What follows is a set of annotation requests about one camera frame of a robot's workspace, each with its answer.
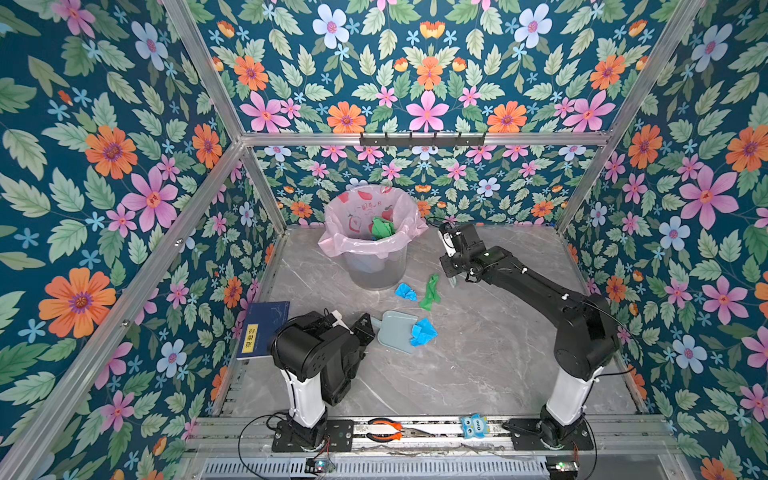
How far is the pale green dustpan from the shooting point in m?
0.90

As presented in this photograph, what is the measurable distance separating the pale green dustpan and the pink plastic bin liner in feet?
0.76

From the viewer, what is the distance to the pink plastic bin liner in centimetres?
82
